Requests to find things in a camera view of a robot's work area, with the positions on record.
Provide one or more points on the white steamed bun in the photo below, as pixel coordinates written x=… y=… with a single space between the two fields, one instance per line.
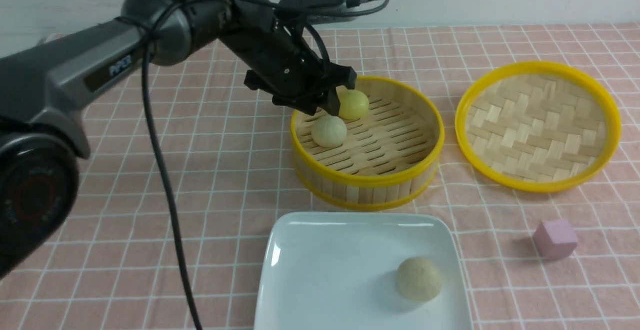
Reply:
x=418 y=279
x=329 y=131

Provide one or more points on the pink checkered tablecloth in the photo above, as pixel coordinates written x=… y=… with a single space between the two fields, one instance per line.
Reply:
x=112 y=265

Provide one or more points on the yellow-rimmed woven steamer lid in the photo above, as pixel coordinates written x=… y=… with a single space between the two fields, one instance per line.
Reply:
x=538 y=126

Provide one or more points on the pink cube block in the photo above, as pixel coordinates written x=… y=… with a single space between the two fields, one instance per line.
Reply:
x=555 y=239

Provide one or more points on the yellow-rimmed bamboo steamer basket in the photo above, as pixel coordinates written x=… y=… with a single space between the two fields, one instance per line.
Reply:
x=389 y=157

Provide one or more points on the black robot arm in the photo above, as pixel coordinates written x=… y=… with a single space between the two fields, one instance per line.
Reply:
x=45 y=90

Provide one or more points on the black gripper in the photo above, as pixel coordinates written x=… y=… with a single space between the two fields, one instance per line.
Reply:
x=286 y=59

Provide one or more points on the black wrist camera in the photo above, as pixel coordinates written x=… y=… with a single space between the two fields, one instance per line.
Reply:
x=332 y=6

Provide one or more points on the yellow steamed bun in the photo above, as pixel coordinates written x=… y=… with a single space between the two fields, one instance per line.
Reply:
x=353 y=104

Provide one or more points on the white square plate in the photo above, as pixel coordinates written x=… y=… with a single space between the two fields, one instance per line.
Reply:
x=330 y=270

